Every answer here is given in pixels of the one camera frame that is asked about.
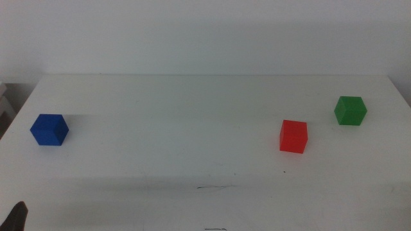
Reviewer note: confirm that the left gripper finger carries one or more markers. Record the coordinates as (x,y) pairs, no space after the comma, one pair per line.
(16,218)

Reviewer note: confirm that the blue cube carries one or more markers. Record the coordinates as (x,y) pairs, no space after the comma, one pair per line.
(48,131)

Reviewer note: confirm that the red cube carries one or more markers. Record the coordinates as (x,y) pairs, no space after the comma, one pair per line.
(293,138)

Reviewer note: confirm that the green cube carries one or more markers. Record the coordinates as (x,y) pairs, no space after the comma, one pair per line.
(350,111)

